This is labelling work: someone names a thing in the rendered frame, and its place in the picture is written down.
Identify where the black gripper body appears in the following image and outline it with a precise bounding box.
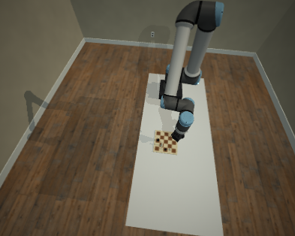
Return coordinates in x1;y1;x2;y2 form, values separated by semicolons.
171;130;185;142

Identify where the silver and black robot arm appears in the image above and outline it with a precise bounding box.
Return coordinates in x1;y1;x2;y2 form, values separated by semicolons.
161;0;224;135

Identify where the brown and cream chessboard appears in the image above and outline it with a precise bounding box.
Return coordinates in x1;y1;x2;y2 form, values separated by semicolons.
153;130;178;155

